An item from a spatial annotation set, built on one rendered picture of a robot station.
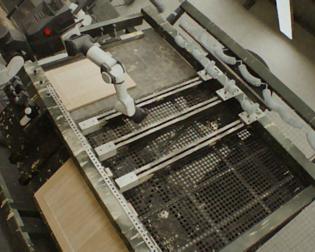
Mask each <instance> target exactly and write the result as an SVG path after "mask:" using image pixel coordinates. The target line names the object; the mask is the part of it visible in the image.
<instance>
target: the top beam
mask: <svg viewBox="0 0 315 252"><path fill-rule="evenodd" d="M141 12H142V14H143V19H144V21H146V22H147V23H148V24H149V25H150V26H151V27H152V28H153V29H154V30H155V31H156V32H157V33H159V34H160V35H161V36H162V37H163V38H164V40H166V41H167V42H168V43H169V44H170V45H171V46H172V47H173V48H174V49H175V50H176V51H177V52H178V53H179V54H180V55H181V56H182V57H183V58H184V59H185V60H186V61H187V62H188V63H189V64H190V65H191V66H192V67H193V68H194V69H195V70H197V72H198V71H203V70H204V68H205V66H206V65H207V64H208V60H207V59H202V60H201V61H198V60H196V59H194V58H193V56H192V54H191V52H192V50H193V45H186V47H185V48H181V47H179V46H178V45H177V43H176V41H175V37H176V36H178V35H180V36H181V37H182V39H183V40H185V41H186V42H187V44H191V43H190V42H189V41H188V40H187V39H186V38H185V37H184V36H183V35H182V34H180V33H179V34H178V31H177V30H176V29H175V28H174V27H173V26H172V25H171V24H170V23H169V22H167V21H166V20H165V19H164V18H163V17H162V16H161V15H159V14H158V13H157V12H156V11H155V10H154V9H153V8H152V7H151V6H147V7H142V8H141ZM225 83H226V77H225V76H218V77H217V78H215V79H214V78H211V79H210V81H209V84H210V85H211V86H212V87H213V88H214V89H215V90H216V91H217V90H220V89H222V88H223V89H224V84H225ZM243 100H244V93H243V94H238V95H236V96H234V97H232V98H230V99H229V100H228V103H229V104H230V105H231V106H232V107H233V108H234V109H235V110H236V112H237V113H238V114H240V113H243V112H244V110H243V108H242V106H241V102H242V101H243ZM245 100H248V101H249V102H250V105H252V106H253V105H254V103H253V102H252V101H251V100H250V99H249V98H248V97H247V96H246V95H245ZM250 126H251V127H252V129H253V130H254V131H255V132H257V133H258V135H259V136H260V137H261V138H262V139H263V140H264V141H265V142H266V143H267V144H268V145H269V146H270V147H271V148H272V149H273V151H275V152H276V153H277V155H278V156H279V157H280V158H281V159H282V160H283V161H284V162H285V163H286V164H287V165H288V166H289V167H290V168H291V169H292V170H293V172H295V173H296V175H297V176H298V177H299V178H300V179H301V180H302V181H303V182H304V183H305V184H306V186H309V185H310V184H311V185H312V184H313V186H315V165H314V164H313V162H312V161H311V160H309V159H308V158H307V156H306V155H305V154H303V152H302V151H301V150H300V149H299V148H297V147H296V145H295V144H294V143H293V142H292V141H291V140H290V139H289V138H288V137H287V136H286V135H285V134H284V133H283V132H282V131H281V130H280V129H279V128H278V127H277V126H276V125H275V124H274V123H273V122H272V121H271V120H270V119H269V118H268V117H267V116H266V115H265V116H263V117H262V118H260V119H258V120H255V121H253V122H252V123H251V124H250Z"/></svg>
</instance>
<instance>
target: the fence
mask: <svg viewBox="0 0 315 252"><path fill-rule="evenodd" d="M137 32H141V34H136V33H137ZM137 32H134V33H131V34H135V35H133V36H129V35H130V34H128V35H123V36H121V38H122V40H119V41H116V42H113V43H109V44H105V45H103V46H100V44H99V43H95V45H96V46H97V47H98V48H99V49H104V48H107V47H111V46H114V45H117V44H121V43H126V42H129V41H132V40H136V39H139V38H142V37H143V32H142V31H137ZM82 55H83V53H80V54H78V55H77V56H75V57H72V56H68V55H67V53H63V54H60V55H57V56H53V57H51V58H47V59H44V60H42V61H38V63H39V64H40V67H41V68H45V67H48V66H50V65H53V64H56V63H59V62H62V61H66V60H69V59H72V58H76V57H78V56H82Z"/></svg>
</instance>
